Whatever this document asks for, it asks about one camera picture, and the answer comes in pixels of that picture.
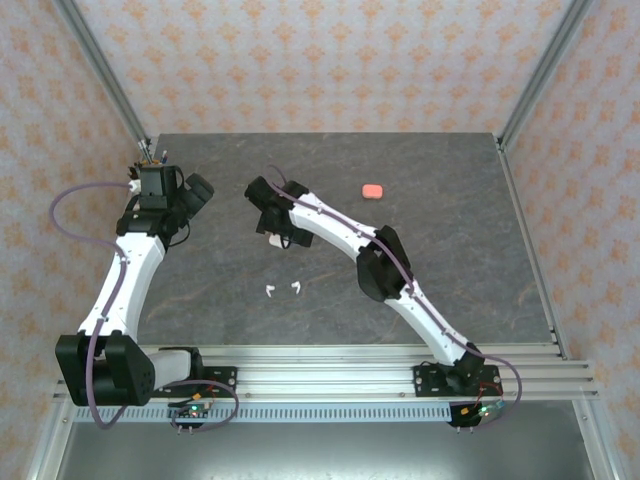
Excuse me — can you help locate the grey metal sheet panel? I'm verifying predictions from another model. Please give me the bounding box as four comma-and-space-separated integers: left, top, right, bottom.
29, 421, 614, 480

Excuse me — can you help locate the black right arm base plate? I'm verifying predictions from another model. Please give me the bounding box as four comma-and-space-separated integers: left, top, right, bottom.
412, 364, 503, 400

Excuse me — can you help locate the grey slotted cable duct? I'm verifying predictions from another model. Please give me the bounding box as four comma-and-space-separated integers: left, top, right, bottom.
74, 405, 454, 424

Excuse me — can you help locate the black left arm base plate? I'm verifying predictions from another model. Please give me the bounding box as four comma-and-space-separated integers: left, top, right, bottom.
147, 366, 239, 399

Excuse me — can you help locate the aluminium corner post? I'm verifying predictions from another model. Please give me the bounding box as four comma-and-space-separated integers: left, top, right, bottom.
499, 0, 596, 151
52, 0, 151, 146

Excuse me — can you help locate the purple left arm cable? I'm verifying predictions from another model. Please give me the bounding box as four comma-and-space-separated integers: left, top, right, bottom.
49, 182, 240, 435

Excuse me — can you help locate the aluminium extrusion table frame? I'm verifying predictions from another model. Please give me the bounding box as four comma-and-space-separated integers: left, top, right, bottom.
52, 132, 599, 401

